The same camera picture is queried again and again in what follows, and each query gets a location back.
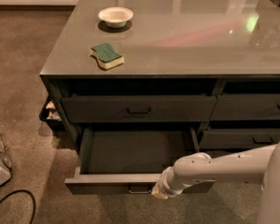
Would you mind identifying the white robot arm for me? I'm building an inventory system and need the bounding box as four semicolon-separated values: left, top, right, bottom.
152;142;280;224

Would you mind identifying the black bin beside cabinet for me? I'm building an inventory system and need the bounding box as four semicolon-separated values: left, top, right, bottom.
39;97;63;132

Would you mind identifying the dark grey drawer cabinet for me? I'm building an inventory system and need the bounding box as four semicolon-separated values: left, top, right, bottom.
41;0;280;146

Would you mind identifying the white ceramic bowl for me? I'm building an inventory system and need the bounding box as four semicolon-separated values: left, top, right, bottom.
98;7;133;29

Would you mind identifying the green and yellow sponge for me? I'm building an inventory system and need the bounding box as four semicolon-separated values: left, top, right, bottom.
90;43;124;70

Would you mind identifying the grey drawer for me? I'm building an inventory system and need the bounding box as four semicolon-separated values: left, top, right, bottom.
211;94;280;121
199;129;280;149
64;126;216;195
61;95;217;123

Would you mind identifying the black cable on floor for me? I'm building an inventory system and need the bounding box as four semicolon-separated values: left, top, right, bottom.
0;189;37;224

